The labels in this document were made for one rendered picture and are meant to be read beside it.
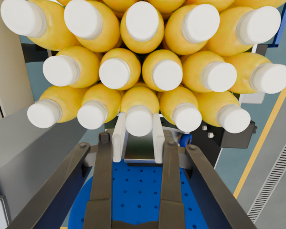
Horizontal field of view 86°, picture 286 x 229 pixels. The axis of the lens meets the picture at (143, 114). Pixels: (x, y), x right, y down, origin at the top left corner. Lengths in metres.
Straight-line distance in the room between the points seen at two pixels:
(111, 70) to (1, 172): 0.57
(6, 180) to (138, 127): 0.59
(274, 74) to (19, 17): 0.32
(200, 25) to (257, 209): 2.46
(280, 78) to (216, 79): 0.09
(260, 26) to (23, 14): 0.28
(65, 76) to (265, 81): 0.27
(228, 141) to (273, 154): 1.70
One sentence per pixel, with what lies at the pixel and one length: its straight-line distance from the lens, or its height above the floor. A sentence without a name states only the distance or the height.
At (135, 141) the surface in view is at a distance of 0.38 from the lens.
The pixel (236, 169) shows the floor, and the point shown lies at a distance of 2.00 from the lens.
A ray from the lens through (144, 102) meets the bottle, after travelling 0.23.
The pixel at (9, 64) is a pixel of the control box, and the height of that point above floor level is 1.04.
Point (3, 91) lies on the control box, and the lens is 0.34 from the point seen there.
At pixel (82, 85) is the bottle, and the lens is 0.27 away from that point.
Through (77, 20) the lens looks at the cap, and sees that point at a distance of 0.22.
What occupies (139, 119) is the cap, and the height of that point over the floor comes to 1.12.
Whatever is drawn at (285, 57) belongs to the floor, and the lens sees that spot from 1.74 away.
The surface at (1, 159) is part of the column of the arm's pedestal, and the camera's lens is 0.73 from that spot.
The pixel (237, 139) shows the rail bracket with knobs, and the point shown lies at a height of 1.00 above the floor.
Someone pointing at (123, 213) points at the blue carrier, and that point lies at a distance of 0.32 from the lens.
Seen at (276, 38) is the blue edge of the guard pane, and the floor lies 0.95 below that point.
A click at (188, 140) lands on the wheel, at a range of 0.41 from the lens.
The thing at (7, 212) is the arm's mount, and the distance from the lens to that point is 0.63.
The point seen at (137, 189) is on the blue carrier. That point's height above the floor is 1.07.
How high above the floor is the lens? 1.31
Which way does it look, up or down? 69 degrees down
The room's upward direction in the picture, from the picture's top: 180 degrees clockwise
